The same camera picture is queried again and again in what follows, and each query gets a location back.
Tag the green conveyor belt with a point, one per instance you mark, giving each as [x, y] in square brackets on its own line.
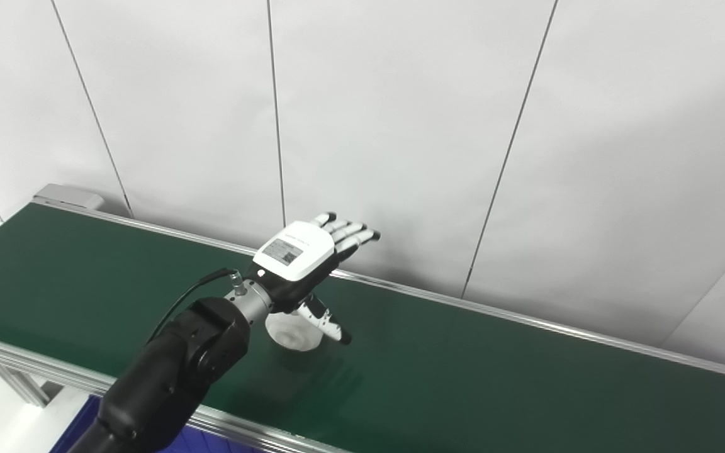
[463, 371]

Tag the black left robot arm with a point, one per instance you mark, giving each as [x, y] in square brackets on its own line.
[174, 371]

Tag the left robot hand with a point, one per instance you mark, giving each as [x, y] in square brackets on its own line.
[299, 251]

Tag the white cylindrical plastic part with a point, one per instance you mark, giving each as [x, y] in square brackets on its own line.
[290, 333]

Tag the blue plastic bin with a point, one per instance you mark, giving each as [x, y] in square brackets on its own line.
[211, 444]

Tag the aluminium conveyor leg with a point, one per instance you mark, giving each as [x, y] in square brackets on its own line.
[22, 385]

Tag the grey conveyor end cover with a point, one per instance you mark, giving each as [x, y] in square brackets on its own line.
[70, 196]

